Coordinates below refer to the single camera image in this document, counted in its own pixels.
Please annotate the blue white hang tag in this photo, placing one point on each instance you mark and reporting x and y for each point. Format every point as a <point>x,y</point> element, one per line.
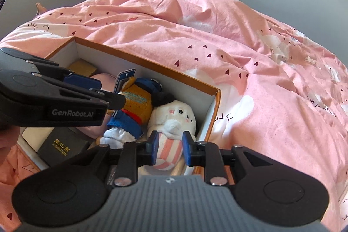
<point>123,78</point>

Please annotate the brown plush toy blue hat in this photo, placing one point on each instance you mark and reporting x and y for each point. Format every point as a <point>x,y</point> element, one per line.
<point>136,101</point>

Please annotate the orange cardboard box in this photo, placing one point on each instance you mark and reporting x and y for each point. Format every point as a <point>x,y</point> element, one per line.
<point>163,73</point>

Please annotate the pink printed blanket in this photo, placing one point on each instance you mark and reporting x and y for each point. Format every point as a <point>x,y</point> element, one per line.
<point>244,58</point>

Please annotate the person's left forearm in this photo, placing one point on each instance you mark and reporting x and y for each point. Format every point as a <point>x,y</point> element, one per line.
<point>8,141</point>

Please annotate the pink pouch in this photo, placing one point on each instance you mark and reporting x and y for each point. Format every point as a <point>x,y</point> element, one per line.
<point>107,80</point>

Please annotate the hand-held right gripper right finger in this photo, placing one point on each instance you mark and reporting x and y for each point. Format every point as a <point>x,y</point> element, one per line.
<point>188,149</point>

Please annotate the white plush toy striped body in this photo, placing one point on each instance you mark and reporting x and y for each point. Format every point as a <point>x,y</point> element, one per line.
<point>174,117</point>

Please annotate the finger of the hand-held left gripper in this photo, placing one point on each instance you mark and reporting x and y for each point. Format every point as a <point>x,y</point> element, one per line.
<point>84,81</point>
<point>114,101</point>

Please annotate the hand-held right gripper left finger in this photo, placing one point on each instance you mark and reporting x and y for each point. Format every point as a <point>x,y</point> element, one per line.
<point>153,147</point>

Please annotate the black box gold print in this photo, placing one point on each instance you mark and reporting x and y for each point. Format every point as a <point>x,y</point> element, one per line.
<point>62,145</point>

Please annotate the small gold box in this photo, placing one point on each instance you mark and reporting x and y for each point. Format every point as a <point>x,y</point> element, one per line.
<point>84,67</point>

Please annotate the pink soft object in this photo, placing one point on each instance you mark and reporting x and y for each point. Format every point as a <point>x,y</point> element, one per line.
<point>40,7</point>

